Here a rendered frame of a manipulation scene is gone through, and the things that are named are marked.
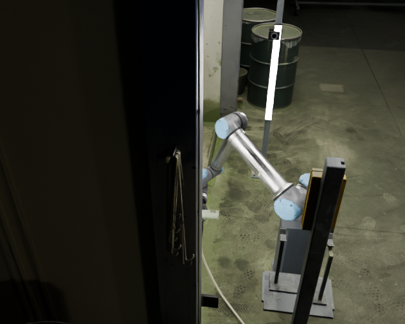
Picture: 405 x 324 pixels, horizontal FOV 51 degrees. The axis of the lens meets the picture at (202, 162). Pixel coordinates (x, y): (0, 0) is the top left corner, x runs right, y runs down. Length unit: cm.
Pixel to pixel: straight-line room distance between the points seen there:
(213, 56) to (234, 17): 45
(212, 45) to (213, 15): 29
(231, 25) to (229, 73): 50
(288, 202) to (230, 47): 233
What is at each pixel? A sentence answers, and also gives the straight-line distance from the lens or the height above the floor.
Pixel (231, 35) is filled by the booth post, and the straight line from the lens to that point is 436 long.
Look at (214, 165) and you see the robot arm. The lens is 301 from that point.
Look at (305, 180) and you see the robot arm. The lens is 257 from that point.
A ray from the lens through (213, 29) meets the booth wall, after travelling 436.
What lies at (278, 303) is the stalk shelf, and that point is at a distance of 208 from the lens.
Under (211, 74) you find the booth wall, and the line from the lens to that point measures 452.
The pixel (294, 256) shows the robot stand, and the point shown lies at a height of 39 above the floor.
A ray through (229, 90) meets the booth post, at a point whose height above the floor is 46.
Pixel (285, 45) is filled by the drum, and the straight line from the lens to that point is 490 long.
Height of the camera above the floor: 244
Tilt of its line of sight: 35 degrees down
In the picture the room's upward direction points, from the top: 1 degrees clockwise
